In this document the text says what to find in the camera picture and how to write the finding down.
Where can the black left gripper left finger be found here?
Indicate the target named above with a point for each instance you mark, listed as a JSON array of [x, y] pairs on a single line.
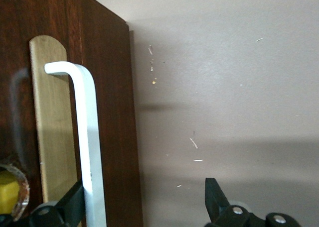
[[67, 207]]

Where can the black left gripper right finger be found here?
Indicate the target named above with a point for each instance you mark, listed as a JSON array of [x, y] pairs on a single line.
[[214, 199]]

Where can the yellow block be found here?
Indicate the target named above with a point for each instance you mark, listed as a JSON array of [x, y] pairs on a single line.
[[7, 192]]

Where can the wooden drawer with dark front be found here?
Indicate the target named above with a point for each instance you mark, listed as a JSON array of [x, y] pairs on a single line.
[[109, 112]]

